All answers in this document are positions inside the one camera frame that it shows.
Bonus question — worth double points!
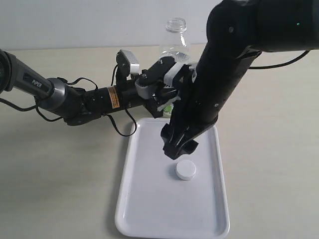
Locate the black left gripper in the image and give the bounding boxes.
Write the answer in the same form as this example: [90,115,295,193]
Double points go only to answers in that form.
[107,80,163,119]

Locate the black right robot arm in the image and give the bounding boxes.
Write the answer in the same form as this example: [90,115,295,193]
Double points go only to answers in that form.
[161,0,319,160]

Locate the white bottle cap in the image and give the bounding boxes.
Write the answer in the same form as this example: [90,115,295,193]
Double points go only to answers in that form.
[175,160,196,181]

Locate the white plastic tray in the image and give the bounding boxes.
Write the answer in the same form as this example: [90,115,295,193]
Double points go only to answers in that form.
[115,118,230,239]

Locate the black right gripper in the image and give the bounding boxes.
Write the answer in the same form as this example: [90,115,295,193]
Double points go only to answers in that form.
[160,121,216,159]

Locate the clear labelled water bottle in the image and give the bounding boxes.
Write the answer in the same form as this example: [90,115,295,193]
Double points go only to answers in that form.
[159,17,190,118]

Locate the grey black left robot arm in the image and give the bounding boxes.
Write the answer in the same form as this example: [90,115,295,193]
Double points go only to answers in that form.
[0,50,163,126]

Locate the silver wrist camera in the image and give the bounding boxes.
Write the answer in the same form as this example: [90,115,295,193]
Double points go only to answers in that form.
[116,49,140,77]
[135,56,183,100]

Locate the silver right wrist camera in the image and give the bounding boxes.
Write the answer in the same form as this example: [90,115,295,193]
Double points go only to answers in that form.
[135,56,183,100]

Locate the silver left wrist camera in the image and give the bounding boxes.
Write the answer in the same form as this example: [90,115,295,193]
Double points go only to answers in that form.
[116,49,140,77]

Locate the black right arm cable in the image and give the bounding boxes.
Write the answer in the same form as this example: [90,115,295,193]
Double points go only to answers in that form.
[249,49,312,69]

